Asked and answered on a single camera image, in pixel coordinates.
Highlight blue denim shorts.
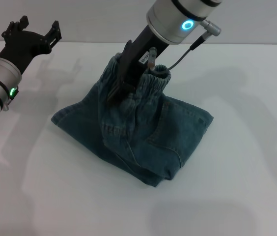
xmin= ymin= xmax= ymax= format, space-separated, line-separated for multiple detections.
xmin=51 ymin=57 xmax=215 ymax=189

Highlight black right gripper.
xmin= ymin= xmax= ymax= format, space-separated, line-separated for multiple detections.
xmin=107 ymin=24 xmax=170 ymax=105

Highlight grey cable with metal plug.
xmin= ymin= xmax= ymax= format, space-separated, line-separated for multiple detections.
xmin=147 ymin=19 xmax=224 ymax=77

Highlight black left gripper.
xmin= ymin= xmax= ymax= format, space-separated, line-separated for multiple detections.
xmin=0 ymin=15 xmax=63 ymax=75

